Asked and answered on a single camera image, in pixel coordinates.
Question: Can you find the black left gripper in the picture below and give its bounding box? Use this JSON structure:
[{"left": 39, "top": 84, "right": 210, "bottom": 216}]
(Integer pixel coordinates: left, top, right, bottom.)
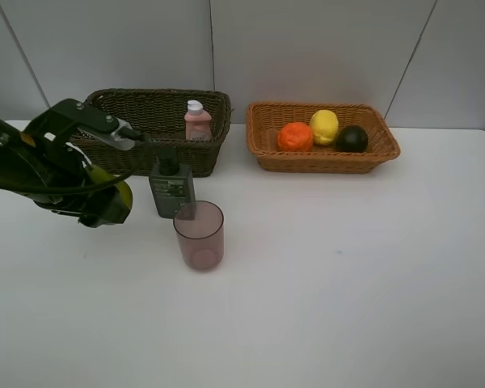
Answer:
[{"left": 25, "top": 135, "right": 130, "bottom": 228}]

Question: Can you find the green red pear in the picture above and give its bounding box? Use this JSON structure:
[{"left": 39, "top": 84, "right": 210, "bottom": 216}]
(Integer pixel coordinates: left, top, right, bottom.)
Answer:
[{"left": 86, "top": 164, "right": 133, "bottom": 213}]

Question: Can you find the dark green pump bottle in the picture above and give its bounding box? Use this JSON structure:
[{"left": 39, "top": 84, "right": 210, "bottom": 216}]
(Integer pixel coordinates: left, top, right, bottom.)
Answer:
[{"left": 149, "top": 147, "right": 196, "bottom": 219}]

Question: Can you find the transparent pink plastic cup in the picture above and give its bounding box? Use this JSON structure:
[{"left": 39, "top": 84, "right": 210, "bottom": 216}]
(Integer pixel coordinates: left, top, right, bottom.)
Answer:
[{"left": 173, "top": 200, "right": 225, "bottom": 272}]

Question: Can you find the pink white-capped bottle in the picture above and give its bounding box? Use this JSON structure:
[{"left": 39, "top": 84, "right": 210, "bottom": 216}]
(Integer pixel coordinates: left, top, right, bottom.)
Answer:
[{"left": 184, "top": 100, "right": 212, "bottom": 141}]

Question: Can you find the orange tangerine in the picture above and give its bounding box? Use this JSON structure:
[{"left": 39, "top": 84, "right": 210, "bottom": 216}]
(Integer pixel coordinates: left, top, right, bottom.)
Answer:
[{"left": 277, "top": 122, "right": 314, "bottom": 152}]

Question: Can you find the yellow lemon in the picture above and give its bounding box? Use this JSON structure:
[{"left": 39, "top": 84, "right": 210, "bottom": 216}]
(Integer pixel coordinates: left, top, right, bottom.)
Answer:
[{"left": 310, "top": 110, "right": 339, "bottom": 146}]

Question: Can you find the dark purple mangosteen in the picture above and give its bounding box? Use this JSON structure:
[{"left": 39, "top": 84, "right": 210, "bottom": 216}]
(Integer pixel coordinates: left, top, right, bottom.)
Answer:
[{"left": 335, "top": 125, "right": 369, "bottom": 153}]

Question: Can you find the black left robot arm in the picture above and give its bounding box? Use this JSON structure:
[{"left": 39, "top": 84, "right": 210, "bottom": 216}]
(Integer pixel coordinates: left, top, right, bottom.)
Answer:
[{"left": 0, "top": 119, "right": 133, "bottom": 228}]

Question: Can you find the dark brown wicker basket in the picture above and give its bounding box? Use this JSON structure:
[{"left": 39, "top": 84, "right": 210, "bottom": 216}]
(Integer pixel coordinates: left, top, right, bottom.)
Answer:
[{"left": 70, "top": 89, "right": 232, "bottom": 178}]

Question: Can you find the orange wicker basket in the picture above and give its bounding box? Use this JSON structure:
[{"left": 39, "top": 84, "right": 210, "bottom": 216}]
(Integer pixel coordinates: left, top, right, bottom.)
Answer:
[{"left": 247, "top": 101, "right": 400, "bottom": 174}]

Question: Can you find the black left camera cable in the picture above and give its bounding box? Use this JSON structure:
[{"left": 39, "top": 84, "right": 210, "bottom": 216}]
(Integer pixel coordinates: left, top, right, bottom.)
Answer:
[{"left": 0, "top": 133, "right": 153, "bottom": 196}]

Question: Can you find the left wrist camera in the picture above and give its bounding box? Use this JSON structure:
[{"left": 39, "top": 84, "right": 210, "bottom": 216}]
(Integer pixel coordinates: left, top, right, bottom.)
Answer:
[{"left": 23, "top": 99, "right": 145, "bottom": 150}]

